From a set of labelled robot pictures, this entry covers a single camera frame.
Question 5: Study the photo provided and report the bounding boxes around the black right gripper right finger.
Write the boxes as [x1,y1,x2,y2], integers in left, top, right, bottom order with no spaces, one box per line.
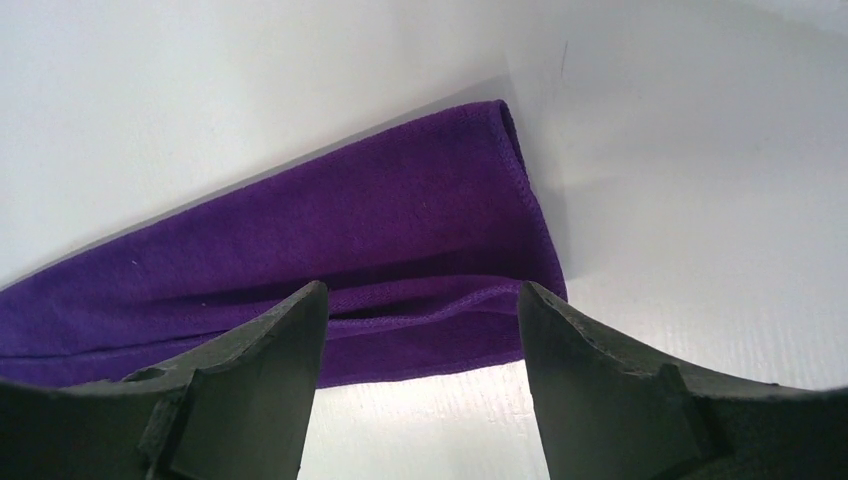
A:
[518,282,847,479]

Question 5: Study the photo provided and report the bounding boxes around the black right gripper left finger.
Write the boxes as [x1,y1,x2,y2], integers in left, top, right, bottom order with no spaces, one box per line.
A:
[1,281,328,479]

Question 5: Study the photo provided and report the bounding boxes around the purple towel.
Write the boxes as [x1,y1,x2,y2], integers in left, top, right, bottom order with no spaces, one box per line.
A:
[1,100,566,387]

